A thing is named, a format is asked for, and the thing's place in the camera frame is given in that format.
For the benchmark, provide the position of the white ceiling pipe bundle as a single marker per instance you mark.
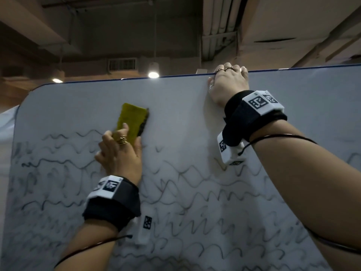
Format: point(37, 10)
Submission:
point(220, 22)

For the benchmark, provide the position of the person's left hand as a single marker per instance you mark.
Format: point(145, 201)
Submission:
point(124, 163)

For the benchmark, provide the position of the yellow and black whiteboard eraser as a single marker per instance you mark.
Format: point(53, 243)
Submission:
point(131, 117)

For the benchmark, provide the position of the black wristband with marker tag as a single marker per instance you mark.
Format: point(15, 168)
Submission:
point(112, 206)
point(239, 121)

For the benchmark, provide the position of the ceiling air vent grille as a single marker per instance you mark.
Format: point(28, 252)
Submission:
point(122, 64)

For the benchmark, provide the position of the large scribbled whiteboard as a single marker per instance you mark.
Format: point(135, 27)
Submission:
point(197, 124)

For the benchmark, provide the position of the white cylinder pendant lamp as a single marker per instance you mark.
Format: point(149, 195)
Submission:
point(57, 78)
point(153, 71)

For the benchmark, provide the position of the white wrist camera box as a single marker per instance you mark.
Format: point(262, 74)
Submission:
point(228, 153)
point(145, 228)

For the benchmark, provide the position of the person's right hand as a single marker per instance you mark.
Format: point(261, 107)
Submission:
point(228, 87)

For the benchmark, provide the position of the person's right forearm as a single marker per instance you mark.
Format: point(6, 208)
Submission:
point(316, 189)

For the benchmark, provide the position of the white cloth sheet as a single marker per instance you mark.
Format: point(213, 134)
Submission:
point(7, 124)

